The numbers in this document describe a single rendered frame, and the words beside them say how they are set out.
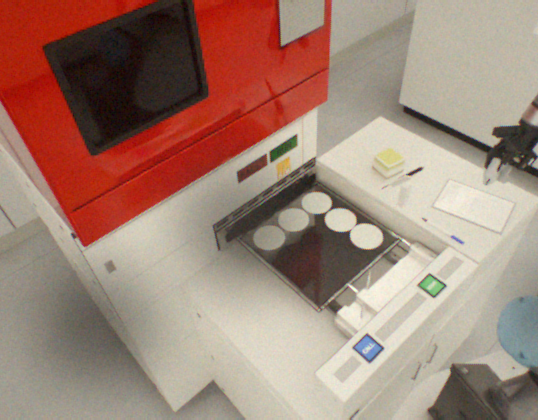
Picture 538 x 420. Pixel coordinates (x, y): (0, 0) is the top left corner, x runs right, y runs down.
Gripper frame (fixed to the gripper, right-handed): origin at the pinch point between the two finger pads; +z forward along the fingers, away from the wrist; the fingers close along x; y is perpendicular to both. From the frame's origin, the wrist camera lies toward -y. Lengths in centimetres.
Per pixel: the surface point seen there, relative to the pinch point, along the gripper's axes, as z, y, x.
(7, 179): 121, -95, -173
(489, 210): 7.8, 3.1, 5.0
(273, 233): 38, 1, -53
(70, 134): 1, 35, -108
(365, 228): 27.3, 0.7, -26.2
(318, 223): 32, -3, -40
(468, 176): 5.9, -12.2, 2.9
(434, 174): 9.5, -14.0, -6.9
